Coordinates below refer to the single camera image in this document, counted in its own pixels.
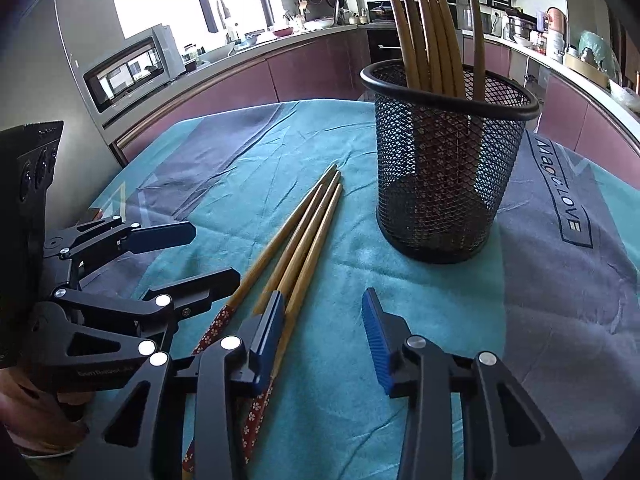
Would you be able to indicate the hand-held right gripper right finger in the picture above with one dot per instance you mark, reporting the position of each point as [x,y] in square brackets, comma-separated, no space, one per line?
[376,340]

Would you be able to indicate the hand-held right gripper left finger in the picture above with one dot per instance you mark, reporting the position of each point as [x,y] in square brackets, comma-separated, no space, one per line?
[267,345]

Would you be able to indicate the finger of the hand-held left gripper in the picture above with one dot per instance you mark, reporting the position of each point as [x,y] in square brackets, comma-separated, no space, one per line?
[160,237]
[200,287]

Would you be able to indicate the bamboo chopstick red floral end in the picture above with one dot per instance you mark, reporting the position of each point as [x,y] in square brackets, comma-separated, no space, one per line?
[278,240]
[315,260]
[298,240]

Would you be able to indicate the black mesh utensil holder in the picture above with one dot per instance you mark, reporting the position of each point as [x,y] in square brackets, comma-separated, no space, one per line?
[450,185]

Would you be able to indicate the bunch of bamboo chopsticks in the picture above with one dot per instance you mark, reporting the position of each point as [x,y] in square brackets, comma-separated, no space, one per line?
[440,60]

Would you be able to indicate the person's left hand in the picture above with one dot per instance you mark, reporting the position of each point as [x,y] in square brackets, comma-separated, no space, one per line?
[35,415]

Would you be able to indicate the teal and grey tablecloth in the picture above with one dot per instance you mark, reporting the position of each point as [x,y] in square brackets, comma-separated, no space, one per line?
[345,275]

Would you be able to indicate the white microwave oven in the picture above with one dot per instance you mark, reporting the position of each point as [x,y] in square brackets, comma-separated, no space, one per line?
[130,67]

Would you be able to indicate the pink base cabinet run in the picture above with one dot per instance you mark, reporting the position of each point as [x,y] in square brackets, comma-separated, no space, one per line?
[575,110]
[250,85]

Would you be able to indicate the white bowl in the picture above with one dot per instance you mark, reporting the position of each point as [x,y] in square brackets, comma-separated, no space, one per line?
[222,50]

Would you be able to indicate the pink bowl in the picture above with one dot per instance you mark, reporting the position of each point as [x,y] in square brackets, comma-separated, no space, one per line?
[282,32]

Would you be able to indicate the white wash basin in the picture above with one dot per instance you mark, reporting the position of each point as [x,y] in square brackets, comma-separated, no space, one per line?
[317,23]

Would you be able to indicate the built-in black oven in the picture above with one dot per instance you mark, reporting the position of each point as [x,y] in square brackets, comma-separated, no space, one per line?
[382,45]

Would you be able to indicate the pot with glass lid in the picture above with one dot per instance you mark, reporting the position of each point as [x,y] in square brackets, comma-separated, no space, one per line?
[382,10]

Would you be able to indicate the round wooden tray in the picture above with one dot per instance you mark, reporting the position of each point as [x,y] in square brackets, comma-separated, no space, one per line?
[585,69]

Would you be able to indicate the white bottle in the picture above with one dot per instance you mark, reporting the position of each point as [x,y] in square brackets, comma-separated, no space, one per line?
[555,44]

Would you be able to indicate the purple jug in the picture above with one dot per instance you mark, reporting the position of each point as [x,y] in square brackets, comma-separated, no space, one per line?
[541,21]

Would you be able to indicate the teal food cover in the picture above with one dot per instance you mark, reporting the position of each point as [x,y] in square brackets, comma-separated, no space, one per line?
[597,50]

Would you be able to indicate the pink thermos jug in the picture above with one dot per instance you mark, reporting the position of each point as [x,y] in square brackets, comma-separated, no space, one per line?
[556,20]

